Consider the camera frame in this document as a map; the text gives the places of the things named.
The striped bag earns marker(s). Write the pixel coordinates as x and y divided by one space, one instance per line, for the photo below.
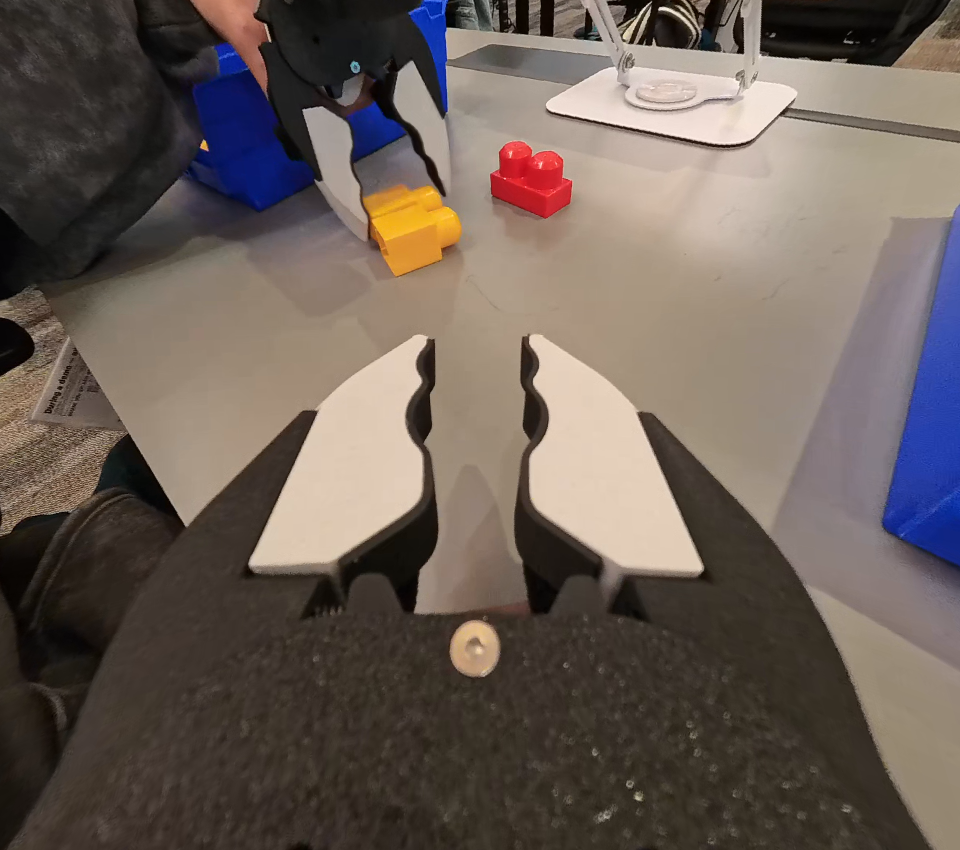
667 22

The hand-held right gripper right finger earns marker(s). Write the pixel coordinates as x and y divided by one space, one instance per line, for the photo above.
611 475

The red two-stud toy block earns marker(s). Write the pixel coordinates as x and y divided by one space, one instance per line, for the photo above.
532 187

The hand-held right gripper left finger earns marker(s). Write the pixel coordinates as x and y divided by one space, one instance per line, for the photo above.
345 475

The black metal rack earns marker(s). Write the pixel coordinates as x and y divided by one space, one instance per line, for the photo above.
525 7

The printed paper sheet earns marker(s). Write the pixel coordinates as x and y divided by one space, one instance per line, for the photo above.
67 393

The grey desk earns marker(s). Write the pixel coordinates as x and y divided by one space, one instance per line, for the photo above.
675 280

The white folding book stand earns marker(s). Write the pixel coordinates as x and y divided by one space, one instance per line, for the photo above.
675 108

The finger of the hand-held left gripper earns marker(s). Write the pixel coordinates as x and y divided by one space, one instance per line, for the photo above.
334 160
427 138

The person's blue jeans leg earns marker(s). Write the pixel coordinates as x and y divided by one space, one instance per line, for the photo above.
135 475

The blue divided plastic bin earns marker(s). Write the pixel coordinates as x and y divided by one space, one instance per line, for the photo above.
240 145

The person's black shoe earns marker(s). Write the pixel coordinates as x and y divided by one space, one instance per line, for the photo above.
15 348

